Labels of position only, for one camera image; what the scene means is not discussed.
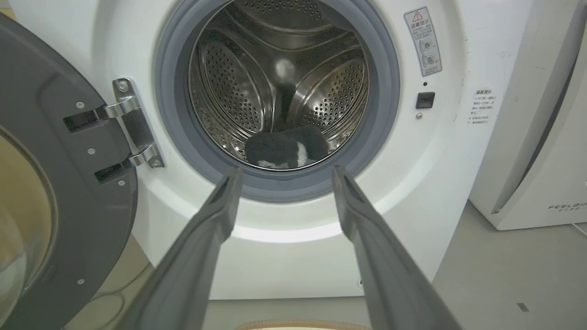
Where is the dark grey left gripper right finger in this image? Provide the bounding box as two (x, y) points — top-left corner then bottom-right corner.
(332, 165), (463, 330)

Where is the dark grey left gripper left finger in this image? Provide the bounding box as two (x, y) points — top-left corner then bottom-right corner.
(115, 166), (243, 330)

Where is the woven laundry basket rim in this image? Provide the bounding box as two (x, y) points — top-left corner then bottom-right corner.
(235, 319), (371, 330)

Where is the white front-load washing machine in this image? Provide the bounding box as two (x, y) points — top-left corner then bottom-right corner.
(9, 0), (535, 300)

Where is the grey washing machine door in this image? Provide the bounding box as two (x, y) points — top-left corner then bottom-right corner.
(0, 13), (138, 330)

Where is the dark grey cloth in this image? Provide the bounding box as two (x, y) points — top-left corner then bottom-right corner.
(244, 125), (330, 169)

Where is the chrome door hinge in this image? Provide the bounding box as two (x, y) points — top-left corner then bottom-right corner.
(105, 78), (165, 169)

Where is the small text label sticker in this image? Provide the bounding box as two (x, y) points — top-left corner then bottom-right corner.
(467, 88), (495, 126)

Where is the white air purifier appliance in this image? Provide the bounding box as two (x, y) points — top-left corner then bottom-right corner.
(469, 0), (587, 231)

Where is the warning sticker with red triangle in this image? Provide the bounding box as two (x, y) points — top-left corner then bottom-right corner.
(404, 6), (443, 77)

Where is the thin grey floor cable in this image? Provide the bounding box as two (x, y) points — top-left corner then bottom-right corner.
(90, 261), (152, 330)

